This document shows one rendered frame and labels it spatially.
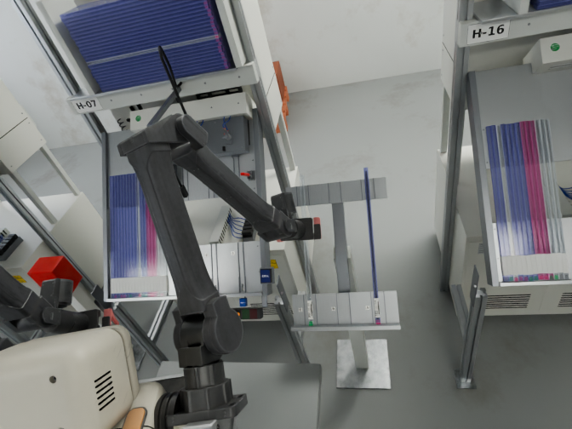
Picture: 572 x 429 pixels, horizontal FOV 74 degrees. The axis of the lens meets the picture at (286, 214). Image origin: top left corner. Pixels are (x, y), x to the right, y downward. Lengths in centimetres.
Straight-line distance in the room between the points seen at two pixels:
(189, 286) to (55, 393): 24
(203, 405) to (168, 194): 35
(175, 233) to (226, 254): 80
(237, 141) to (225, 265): 47
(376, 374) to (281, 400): 75
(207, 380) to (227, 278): 82
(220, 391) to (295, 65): 413
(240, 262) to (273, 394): 47
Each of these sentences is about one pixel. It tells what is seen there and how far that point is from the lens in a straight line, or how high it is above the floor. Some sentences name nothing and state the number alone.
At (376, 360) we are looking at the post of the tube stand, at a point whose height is 1.
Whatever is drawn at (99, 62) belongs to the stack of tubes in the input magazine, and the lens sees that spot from 159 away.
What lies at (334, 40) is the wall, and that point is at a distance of 446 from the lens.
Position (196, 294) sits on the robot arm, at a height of 132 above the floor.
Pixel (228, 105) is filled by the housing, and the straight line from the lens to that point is 148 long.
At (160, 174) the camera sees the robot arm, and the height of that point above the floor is 149.
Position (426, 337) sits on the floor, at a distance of 210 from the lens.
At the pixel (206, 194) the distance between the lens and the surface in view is 152.
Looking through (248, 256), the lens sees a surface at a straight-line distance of 144.
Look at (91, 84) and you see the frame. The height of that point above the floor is 142.
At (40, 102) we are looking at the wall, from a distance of 538.
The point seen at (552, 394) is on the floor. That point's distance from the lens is 207.
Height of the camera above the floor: 181
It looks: 40 degrees down
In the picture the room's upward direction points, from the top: 17 degrees counter-clockwise
